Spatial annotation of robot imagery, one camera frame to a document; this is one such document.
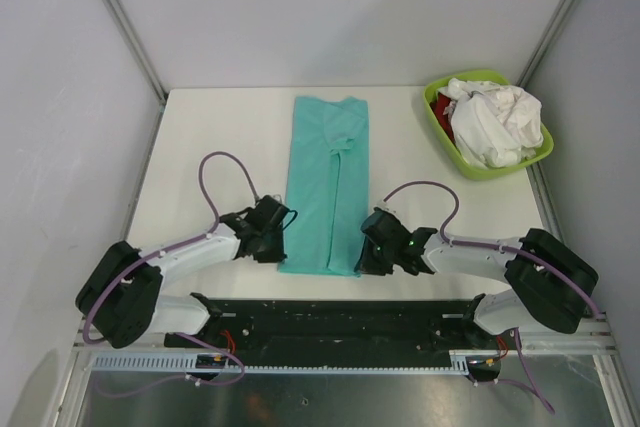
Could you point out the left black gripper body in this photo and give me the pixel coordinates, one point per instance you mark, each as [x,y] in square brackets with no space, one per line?
[272,250]

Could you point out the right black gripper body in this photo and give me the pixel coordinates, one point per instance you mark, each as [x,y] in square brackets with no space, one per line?
[378,261]

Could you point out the teal t shirt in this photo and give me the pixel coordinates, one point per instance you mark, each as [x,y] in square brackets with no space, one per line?
[328,186]

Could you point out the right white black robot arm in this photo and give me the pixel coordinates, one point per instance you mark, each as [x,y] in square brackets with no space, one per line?
[548,285]

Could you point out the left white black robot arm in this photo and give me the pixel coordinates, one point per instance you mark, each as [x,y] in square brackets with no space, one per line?
[122,300]

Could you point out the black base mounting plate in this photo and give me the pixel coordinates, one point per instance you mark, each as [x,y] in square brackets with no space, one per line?
[266,328]

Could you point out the red t shirt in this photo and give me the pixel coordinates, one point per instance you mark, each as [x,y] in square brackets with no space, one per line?
[440,108]

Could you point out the white t shirt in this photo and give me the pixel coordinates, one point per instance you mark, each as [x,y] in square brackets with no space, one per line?
[493,125]

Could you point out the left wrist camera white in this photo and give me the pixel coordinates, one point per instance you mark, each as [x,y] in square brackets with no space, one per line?
[270,215]

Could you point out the grey slotted cable duct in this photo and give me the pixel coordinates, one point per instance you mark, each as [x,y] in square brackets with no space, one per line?
[451,363]

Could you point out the aluminium front rail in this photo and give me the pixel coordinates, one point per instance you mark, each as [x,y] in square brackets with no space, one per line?
[593,337]

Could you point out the left aluminium frame post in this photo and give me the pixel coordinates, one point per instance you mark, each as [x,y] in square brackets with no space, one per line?
[136,48]

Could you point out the aluminium frame post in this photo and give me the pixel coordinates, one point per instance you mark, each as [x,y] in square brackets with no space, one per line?
[551,34]
[136,48]

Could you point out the right aluminium frame post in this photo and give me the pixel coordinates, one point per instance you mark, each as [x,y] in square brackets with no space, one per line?
[551,34]

